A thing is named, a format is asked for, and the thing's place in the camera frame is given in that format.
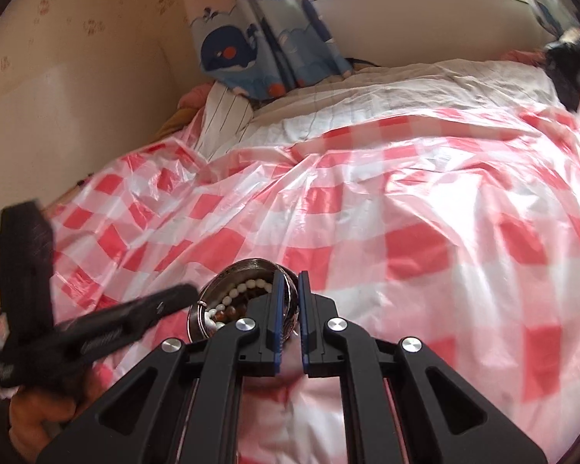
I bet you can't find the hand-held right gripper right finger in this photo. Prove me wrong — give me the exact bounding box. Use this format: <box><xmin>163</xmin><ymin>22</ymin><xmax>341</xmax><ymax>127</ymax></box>
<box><xmin>297</xmin><ymin>271</ymin><xmax>544</xmax><ymax>464</ymax></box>

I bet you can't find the pink pillow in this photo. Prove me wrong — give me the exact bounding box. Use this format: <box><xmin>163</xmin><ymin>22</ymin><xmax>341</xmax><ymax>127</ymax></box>
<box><xmin>177</xmin><ymin>82</ymin><xmax>214</xmax><ymax>111</ymax></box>

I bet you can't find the white striped quilt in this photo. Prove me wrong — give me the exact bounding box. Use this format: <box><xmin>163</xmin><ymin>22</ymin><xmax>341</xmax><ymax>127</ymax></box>
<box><xmin>193</xmin><ymin>57</ymin><xmax>564</xmax><ymax>161</ymax></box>

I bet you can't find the red white checked plastic sheet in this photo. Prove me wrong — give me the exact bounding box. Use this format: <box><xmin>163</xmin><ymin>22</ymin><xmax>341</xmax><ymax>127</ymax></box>
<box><xmin>0</xmin><ymin>93</ymin><xmax>580</xmax><ymax>464</ymax></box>

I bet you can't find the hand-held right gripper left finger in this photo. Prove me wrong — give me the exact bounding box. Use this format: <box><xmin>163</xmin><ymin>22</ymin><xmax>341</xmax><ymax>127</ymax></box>
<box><xmin>36</xmin><ymin>271</ymin><xmax>287</xmax><ymax>464</ymax></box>

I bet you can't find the white bead bracelet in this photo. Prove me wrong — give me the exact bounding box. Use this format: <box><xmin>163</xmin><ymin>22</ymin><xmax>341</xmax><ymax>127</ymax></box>
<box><xmin>207</xmin><ymin>276</ymin><xmax>266</xmax><ymax>322</ymax></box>

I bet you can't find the round metal tin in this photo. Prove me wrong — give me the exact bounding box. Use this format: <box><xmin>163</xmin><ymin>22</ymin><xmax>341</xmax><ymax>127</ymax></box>
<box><xmin>187</xmin><ymin>258</ymin><xmax>301</xmax><ymax>355</ymax></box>

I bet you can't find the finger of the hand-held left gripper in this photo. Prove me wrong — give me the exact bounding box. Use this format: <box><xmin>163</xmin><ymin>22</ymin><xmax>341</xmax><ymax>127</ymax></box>
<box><xmin>53</xmin><ymin>283</ymin><xmax>200</xmax><ymax>364</ymax></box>

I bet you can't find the blue whale print curtain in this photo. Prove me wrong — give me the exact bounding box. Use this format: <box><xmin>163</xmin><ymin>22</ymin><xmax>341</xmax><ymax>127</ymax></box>
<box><xmin>178</xmin><ymin>0</ymin><xmax>355</xmax><ymax>98</ymax></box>

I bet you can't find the tan cloth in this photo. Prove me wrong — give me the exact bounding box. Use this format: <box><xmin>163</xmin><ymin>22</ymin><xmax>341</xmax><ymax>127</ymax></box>
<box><xmin>154</xmin><ymin>105</ymin><xmax>196</xmax><ymax>142</ymax></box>

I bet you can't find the person's left hand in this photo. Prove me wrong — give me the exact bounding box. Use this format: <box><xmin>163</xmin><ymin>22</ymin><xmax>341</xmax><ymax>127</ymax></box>
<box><xmin>8</xmin><ymin>362</ymin><xmax>108</xmax><ymax>448</ymax></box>

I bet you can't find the dark clothing pile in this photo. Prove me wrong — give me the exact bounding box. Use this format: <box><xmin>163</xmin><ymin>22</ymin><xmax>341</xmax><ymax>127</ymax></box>
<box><xmin>544</xmin><ymin>28</ymin><xmax>580</xmax><ymax>113</ymax></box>

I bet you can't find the silver bangle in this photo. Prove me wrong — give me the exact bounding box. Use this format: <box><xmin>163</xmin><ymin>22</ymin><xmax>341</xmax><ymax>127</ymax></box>
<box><xmin>196</xmin><ymin>300</ymin><xmax>214</xmax><ymax>338</ymax></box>

